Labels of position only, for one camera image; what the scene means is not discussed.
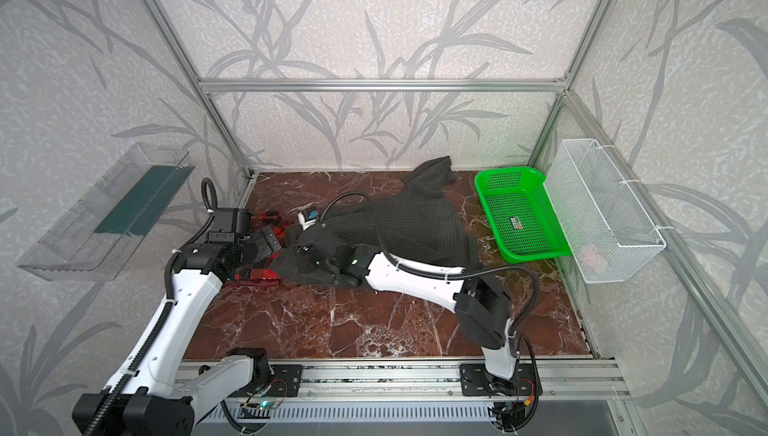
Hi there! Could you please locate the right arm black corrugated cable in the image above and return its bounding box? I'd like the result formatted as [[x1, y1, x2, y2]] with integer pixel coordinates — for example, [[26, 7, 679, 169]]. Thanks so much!
[[317, 191, 541, 377]]

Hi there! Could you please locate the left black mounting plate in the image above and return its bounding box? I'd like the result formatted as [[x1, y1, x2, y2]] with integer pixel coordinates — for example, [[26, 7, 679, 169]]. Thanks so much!
[[263, 364, 304, 399]]

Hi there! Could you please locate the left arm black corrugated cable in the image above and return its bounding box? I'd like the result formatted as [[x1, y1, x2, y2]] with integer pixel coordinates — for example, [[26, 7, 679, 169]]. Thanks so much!
[[80, 177, 218, 436]]

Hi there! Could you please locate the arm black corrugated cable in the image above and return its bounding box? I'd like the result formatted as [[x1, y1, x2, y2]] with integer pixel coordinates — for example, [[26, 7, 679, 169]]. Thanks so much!
[[317, 191, 541, 377], [80, 177, 218, 436]]

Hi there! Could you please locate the green plastic basket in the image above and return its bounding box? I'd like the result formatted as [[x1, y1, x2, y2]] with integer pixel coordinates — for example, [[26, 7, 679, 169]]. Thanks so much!
[[474, 166, 572, 263]]

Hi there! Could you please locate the grey pinstriped long sleeve shirt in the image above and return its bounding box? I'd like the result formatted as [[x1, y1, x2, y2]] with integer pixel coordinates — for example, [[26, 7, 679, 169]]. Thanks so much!
[[271, 156, 481, 288]]

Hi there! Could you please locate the aluminium horizontal frame bar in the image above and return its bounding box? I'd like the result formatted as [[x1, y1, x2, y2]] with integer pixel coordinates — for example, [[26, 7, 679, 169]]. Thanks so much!
[[198, 78, 565, 94]]

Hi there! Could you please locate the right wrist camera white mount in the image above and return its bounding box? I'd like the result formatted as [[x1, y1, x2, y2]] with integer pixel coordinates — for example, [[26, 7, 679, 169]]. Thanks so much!
[[298, 209, 319, 231]]

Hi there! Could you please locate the black mounting plate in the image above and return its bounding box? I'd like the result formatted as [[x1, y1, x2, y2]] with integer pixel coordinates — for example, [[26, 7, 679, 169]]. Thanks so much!
[[459, 360, 542, 397], [263, 364, 304, 399]]

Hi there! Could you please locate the clear plastic wall tray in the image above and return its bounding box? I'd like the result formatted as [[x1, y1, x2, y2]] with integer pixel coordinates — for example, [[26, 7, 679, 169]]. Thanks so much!
[[17, 143, 195, 281]]

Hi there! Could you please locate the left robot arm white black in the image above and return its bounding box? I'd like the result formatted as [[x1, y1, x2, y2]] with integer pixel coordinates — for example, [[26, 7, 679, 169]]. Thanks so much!
[[72, 208, 280, 435]]

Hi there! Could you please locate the white wire mesh basket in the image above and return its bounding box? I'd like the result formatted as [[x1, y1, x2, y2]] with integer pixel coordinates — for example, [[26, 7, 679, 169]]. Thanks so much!
[[544, 138, 666, 284]]

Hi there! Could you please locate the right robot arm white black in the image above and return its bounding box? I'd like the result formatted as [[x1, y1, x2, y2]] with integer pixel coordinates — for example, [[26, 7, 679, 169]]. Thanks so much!
[[292, 225, 519, 380]]

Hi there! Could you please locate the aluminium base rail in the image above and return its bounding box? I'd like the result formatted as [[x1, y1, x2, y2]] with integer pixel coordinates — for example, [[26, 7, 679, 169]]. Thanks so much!
[[134, 357, 631, 404]]

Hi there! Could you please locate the red black plaid folded shirt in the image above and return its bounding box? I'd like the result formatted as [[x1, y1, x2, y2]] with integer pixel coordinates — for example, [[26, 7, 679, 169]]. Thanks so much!
[[230, 209, 294, 288]]

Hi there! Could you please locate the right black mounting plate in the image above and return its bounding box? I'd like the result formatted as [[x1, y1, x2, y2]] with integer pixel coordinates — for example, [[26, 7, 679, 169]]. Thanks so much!
[[459, 360, 542, 397]]

